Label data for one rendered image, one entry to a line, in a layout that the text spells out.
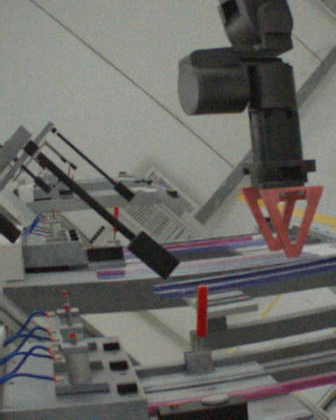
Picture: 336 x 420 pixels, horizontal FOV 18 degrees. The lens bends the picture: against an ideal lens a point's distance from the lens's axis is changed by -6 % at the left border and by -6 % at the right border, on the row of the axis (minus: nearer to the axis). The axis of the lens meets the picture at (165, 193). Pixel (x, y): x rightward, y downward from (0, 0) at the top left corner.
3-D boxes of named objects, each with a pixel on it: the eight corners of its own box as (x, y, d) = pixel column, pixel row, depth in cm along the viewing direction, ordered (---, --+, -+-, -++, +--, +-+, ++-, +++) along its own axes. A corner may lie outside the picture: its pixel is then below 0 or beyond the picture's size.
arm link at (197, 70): (287, 1, 115) (255, 19, 123) (191, -1, 111) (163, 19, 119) (307, 104, 114) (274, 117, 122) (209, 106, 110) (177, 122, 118)
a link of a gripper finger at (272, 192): (266, 263, 111) (260, 169, 111) (254, 257, 118) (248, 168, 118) (327, 255, 112) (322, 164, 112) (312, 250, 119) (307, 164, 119)
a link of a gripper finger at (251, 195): (254, 257, 118) (248, 168, 118) (243, 252, 125) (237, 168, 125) (313, 250, 119) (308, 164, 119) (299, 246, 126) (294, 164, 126)
